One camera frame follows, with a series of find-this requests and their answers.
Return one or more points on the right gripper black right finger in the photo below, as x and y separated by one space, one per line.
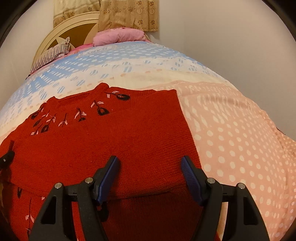
243 220

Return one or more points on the polka dot bed quilt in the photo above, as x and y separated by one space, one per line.
235 139

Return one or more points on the red knitted sweater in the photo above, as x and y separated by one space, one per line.
68 139

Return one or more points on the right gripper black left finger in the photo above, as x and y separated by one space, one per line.
55 219

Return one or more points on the pink folded blanket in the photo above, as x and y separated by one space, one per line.
119 35

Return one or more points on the beige patterned curtain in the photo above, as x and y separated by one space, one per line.
138 14

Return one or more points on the striped pillow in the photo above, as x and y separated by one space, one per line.
61 49

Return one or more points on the cream wooden headboard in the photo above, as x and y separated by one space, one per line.
81 30

